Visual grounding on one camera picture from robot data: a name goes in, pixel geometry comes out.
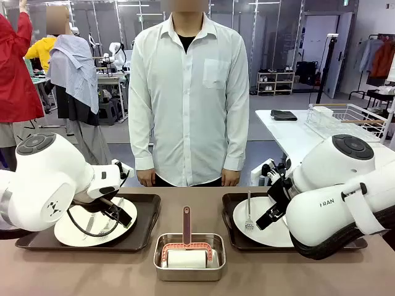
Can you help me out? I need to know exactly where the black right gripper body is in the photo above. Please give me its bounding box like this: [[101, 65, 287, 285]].
[[267, 177, 294, 213]]

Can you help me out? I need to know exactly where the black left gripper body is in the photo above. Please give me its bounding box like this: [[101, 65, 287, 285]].
[[72, 197, 120, 216]]

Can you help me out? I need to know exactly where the silver fork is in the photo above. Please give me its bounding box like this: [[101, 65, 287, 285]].
[[244, 190, 256, 232], [99, 197, 125, 237]]

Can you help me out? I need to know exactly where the brown plastic serving tray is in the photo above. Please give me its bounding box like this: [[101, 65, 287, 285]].
[[222, 192, 368, 252], [15, 193, 162, 253]]

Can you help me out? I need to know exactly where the silver table knife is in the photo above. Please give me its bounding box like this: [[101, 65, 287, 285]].
[[82, 215, 95, 241]]

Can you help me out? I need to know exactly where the round white plate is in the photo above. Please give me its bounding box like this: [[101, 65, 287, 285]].
[[233, 196, 297, 247], [54, 196, 138, 247]]

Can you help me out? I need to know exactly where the pink handled lint roller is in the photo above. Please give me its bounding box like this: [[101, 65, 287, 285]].
[[162, 205, 214, 269]]

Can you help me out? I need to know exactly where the person's right forearm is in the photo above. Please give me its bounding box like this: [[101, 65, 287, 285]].
[[128, 120, 156, 172]]

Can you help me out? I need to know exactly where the person's left forearm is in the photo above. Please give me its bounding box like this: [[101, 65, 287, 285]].
[[221, 120, 250, 172]]

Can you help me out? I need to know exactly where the person's right hand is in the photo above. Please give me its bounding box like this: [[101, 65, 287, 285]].
[[137, 168, 156, 187]]

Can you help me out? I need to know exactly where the person's left hand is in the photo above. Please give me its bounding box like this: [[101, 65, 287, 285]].
[[221, 168, 241, 187]]

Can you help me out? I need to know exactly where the white side table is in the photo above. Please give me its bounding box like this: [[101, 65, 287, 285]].
[[255, 109, 395, 186]]

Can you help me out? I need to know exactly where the rectangular stainless steel tray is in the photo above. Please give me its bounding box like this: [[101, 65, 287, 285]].
[[153, 233, 227, 282]]

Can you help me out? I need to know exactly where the white cutlery holder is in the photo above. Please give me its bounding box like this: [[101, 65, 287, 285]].
[[308, 106, 334, 123]]

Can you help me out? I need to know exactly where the grey plastic stool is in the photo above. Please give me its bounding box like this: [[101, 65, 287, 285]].
[[98, 100, 124, 126]]

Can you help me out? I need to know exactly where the wooden shoe shelf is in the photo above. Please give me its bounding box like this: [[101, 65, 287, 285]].
[[257, 71, 296, 96]]

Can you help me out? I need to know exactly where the black bag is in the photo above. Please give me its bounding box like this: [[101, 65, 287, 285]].
[[295, 60, 318, 86]]

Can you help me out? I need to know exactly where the person in white shirt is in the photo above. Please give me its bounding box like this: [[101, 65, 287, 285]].
[[128, 0, 250, 188]]

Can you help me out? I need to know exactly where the black clothes rack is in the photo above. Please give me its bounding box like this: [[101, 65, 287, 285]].
[[348, 33, 395, 100]]

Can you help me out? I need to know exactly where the mannequin with striped shirt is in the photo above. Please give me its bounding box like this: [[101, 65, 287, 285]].
[[46, 6, 112, 166]]

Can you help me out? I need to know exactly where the black tripod stand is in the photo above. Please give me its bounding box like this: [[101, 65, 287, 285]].
[[314, 33, 339, 105]]

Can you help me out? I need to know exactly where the mannequin in red jacket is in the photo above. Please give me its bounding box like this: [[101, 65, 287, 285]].
[[0, 0, 46, 172]]

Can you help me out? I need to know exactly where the figure in yellow top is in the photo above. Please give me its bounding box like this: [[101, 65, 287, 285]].
[[24, 36, 58, 75]]

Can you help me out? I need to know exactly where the hanging grey blue shirt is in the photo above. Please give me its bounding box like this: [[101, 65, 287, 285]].
[[357, 38, 383, 73]]

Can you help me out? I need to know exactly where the hanging orange jacket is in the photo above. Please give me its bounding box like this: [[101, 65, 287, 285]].
[[370, 39, 395, 78]]

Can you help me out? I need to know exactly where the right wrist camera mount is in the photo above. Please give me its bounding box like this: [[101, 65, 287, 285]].
[[251, 158, 293, 186]]

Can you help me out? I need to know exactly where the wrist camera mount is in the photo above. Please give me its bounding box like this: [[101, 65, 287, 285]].
[[110, 158, 135, 186], [251, 158, 293, 186]]

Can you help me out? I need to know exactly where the thin black left camera cable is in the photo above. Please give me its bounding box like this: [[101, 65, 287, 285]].
[[66, 197, 130, 238]]

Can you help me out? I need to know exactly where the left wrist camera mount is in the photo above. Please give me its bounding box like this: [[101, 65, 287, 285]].
[[110, 158, 135, 186]]

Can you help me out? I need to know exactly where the thick black right arm hose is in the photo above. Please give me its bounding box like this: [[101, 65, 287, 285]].
[[289, 206, 395, 261]]

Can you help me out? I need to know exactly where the white wire dish rack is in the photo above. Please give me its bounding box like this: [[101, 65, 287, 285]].
[[305, 103, 393, 144]]

